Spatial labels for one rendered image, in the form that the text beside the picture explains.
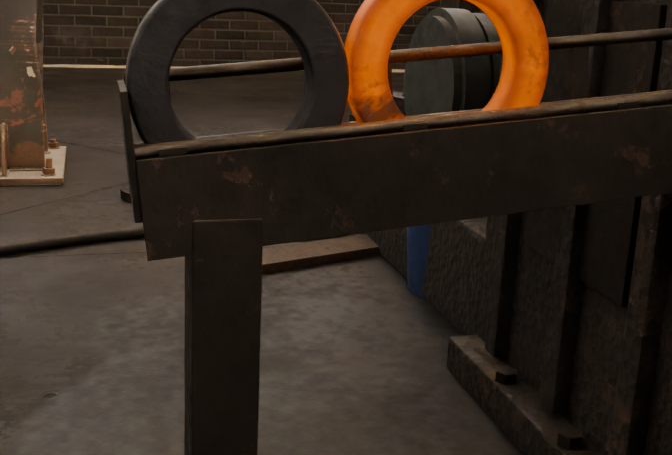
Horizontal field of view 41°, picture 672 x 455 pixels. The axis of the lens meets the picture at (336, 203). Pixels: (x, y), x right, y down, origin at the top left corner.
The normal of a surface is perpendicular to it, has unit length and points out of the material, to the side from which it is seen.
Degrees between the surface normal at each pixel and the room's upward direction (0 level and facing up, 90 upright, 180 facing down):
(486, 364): 0
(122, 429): 0
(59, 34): 90
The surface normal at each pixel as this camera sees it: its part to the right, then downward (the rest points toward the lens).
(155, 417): 0.04, -0.97
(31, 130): 0.25, 0.25
